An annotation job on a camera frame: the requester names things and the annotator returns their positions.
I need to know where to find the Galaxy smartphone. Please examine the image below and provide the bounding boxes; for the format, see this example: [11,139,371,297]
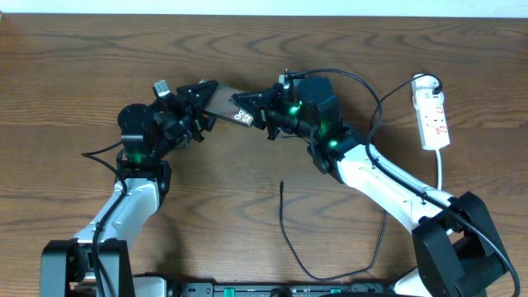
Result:
[204,85,253,127]

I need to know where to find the black charger cable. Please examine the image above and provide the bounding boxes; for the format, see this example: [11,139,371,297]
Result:
[278,73,444,282]

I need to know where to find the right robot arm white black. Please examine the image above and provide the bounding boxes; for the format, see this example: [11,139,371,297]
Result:
[232,77,521,296]

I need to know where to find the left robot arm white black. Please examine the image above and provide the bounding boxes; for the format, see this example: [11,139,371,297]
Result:
[40,80,219,296]

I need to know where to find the white power strip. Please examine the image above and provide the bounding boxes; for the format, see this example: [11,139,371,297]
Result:
[412,73,450,151]

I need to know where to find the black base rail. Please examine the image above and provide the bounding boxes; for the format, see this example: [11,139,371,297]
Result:
[131,271,397,297]

